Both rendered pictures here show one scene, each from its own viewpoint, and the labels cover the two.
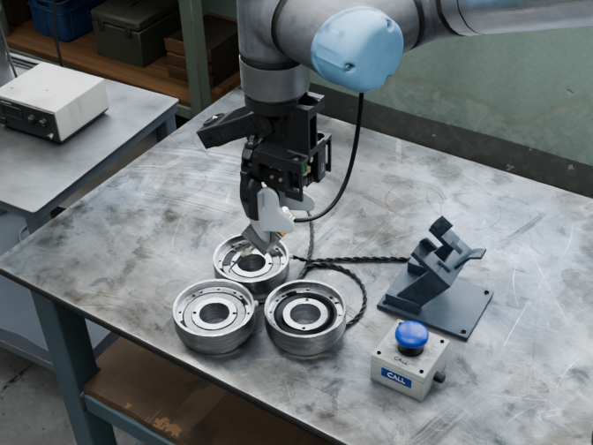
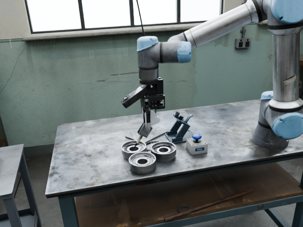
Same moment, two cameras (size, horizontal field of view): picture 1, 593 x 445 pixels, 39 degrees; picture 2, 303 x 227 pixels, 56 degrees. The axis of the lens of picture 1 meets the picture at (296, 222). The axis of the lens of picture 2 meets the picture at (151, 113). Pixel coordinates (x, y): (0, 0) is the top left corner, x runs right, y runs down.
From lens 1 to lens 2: 0.78 m
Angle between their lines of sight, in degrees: 42
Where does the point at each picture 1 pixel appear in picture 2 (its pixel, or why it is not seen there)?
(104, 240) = (76, 170)
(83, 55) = not seen: outside the picture
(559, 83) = (108, 113)
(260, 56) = (152, 65)
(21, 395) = not seen: outside the picture
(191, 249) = (107, 158)
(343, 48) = (188, 49)
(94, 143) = (7, 166)
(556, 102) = not seen: hidden behind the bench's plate
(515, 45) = (91, 107)
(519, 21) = (210, 38)
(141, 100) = (8, 149)
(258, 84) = (151, 74)
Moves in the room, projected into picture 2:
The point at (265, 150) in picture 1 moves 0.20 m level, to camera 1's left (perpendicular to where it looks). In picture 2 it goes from (151, 97) to (110, 113)
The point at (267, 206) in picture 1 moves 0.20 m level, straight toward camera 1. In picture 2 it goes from (151, 116) to (195, 130)
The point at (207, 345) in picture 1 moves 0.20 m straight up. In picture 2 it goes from (151, 168) to (149, 119)
